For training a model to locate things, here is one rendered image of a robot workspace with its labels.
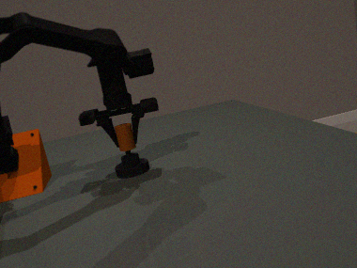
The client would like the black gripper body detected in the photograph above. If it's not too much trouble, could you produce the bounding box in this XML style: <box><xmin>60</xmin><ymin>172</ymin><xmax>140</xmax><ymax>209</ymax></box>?
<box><xmin>78</xmin><ymin>80</ymin><xmax>159</xmax><ymax>126</ymax></box>

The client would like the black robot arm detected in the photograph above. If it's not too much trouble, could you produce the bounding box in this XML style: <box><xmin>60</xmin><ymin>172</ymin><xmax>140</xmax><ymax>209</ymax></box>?
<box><xmin>0</xmin><ymin>12</ymin><xmax>154</xmax><ymax>174</ymax></box>

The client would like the black round pedestal with short shaft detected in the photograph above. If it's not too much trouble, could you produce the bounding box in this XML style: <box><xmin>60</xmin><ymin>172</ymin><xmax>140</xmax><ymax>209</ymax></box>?
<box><xmin>115</xmin><ymin>150</ymin><xmax>149</xmax><ymax>179</ymax></box>

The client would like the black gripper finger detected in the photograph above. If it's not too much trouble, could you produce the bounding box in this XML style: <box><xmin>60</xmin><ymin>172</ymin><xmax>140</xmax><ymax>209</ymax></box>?
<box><xmin>132</xmin><ymin>113</ymin><xmax>145</xmax><ymax>144</ymax></box>
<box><xmin>96</xmin><ymin>118</ymin><xmax>119</xmax><ymax>148</ymax></box>

